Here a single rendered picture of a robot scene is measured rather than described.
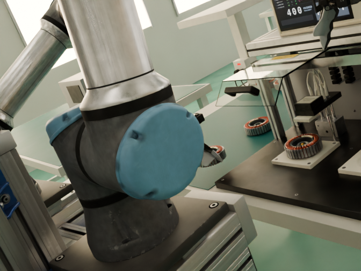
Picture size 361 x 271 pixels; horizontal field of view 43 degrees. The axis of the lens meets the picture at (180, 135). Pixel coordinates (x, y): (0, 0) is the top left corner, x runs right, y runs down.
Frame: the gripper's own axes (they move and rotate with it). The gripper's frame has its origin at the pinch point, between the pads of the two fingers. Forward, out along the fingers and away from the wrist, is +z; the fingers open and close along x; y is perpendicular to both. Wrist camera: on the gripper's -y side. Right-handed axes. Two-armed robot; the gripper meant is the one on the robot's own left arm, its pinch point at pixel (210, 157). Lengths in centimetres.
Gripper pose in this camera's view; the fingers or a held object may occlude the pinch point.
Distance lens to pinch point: 153.9
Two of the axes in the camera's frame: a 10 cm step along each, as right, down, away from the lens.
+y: -4.7, 8.4, -2.8
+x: 5.8, 0.5, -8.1
